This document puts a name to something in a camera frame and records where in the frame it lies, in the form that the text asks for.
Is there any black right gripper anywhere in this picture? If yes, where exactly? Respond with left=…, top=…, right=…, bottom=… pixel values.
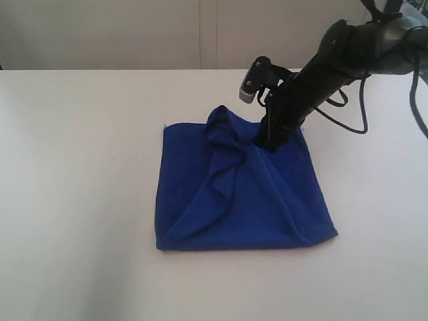
left=253, top=80, right=318, bottom=153

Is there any blue towel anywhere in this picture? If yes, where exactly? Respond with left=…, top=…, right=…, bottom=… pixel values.
left=154, top=106, right=338, bottom=251

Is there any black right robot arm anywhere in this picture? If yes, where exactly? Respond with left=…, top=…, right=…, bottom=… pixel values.
left=253, top=17, right=427, bottom=152

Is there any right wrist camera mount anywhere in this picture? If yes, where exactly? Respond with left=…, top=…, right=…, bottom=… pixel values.
left=239, top=56, right=292, bottom=104

